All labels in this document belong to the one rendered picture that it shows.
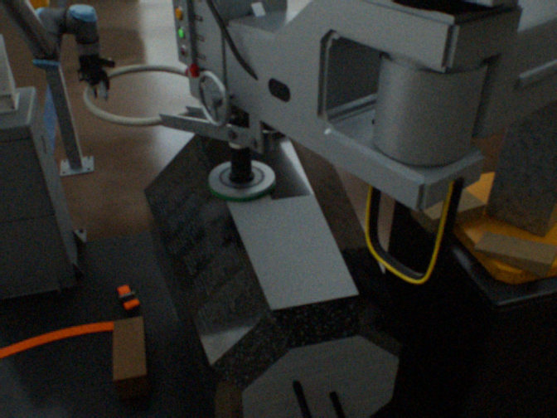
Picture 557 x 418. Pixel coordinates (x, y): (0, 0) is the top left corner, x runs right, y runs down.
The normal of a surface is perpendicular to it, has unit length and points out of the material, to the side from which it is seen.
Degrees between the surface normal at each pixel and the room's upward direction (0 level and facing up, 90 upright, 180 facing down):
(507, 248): 11
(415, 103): 90
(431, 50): 90
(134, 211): 0
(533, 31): 67
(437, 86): 90
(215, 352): 45
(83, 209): 0
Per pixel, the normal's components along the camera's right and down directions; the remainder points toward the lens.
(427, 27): -0.79, 0.35
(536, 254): -0.15, -0.87
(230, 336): -0.67, -0.46
